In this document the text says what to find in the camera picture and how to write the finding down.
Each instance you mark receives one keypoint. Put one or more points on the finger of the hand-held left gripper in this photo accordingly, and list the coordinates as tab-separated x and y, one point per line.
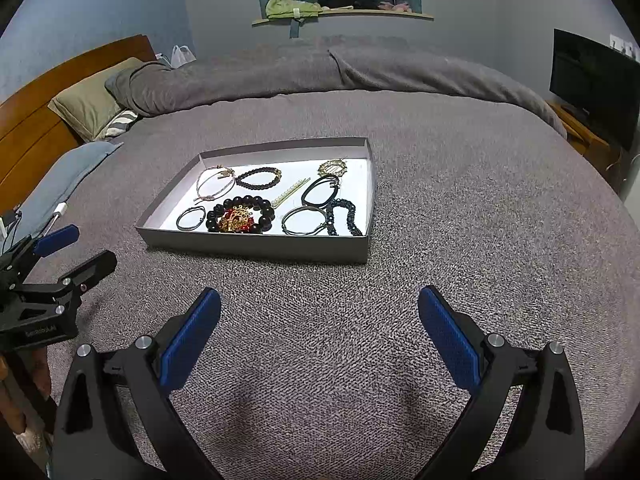
90	270
57	239

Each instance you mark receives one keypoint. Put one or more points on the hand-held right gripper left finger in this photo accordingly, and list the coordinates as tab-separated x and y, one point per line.
192	340

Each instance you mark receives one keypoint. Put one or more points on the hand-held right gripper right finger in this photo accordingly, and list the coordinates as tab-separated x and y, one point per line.
447	340

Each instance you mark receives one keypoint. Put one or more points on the grey cardboard box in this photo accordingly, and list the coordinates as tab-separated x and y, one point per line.
250	252

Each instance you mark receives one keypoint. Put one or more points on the silver hoop bangle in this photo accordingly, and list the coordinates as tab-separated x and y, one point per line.
285	220

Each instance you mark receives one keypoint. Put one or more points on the pearl hair clip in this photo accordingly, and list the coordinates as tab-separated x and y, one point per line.
287	194

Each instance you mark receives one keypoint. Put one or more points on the person's left hand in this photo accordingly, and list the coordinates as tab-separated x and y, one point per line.
12	410

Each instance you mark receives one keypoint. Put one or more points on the light blue cloth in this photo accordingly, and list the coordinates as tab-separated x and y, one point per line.
65	175

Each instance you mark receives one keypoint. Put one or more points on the wooden headboard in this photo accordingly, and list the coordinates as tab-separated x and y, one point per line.
30	130

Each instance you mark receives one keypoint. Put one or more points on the striped pillow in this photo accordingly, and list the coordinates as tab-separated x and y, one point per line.
117	125

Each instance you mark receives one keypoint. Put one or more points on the grey bed blanket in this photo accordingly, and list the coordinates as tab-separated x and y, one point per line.
320	310

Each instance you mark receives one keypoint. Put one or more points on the olive pillow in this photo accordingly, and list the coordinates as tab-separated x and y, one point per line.
85	105

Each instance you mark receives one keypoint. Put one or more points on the white plastic bag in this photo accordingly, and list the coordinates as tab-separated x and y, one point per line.
182	56

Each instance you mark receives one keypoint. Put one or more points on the wooden television stand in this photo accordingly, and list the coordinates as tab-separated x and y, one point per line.
585	140

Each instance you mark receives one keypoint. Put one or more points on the grey duvet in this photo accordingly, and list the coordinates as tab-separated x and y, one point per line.
300	70

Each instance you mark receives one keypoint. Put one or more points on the black television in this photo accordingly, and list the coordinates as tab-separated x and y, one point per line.
595	85

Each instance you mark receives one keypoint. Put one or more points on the green cloth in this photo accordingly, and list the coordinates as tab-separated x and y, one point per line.
285	6

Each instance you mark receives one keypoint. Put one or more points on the wooden window ledge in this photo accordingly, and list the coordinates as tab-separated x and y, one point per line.
375	15

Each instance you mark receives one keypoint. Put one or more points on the pink cloth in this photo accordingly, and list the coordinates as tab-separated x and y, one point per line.
397	7

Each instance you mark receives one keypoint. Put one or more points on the white wall outlets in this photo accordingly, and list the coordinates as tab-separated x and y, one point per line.
627	50

